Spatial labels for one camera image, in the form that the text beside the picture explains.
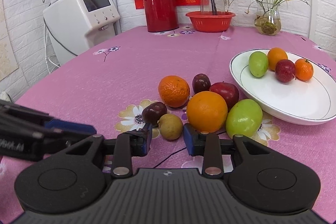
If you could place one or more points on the red apple on table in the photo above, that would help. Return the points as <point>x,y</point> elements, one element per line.
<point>225,92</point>

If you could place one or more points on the pink floral tablecloth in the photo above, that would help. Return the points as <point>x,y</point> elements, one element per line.
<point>105,82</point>

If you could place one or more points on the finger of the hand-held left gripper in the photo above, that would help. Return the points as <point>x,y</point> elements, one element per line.
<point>71,126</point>
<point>65,137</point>

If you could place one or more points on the glass vase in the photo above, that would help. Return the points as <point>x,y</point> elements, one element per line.
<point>267,22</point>

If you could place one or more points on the mandarin with green stem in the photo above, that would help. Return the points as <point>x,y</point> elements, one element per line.
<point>304,70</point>

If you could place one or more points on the brown kiwi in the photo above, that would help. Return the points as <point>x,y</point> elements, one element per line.
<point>170,126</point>

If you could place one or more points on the dark purple plum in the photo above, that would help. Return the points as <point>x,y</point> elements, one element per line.
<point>154,112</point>
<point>201,83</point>

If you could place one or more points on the green jujube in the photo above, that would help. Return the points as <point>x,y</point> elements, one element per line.
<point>244,118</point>
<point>258,64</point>

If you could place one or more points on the white plate with dark rim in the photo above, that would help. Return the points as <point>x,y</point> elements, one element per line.
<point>288,100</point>

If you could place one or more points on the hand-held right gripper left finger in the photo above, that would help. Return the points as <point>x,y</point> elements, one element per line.
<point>146,140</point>

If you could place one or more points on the white water dispenser with screen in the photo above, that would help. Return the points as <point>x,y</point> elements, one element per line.
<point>76,27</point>

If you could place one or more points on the red plastic basin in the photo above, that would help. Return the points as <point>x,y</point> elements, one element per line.
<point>210,22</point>

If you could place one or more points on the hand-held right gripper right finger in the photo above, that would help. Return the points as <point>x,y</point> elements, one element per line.
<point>190,141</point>

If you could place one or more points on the bumpy orange mandarin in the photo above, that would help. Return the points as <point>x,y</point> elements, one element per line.
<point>174,91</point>

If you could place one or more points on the large smooth orange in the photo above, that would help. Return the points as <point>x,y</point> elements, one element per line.
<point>277,58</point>
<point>206,111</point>

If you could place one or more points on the red plum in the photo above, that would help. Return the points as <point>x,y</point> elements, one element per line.
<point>285,71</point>

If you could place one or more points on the beige wall board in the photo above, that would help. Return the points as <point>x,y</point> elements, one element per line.
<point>5,37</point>

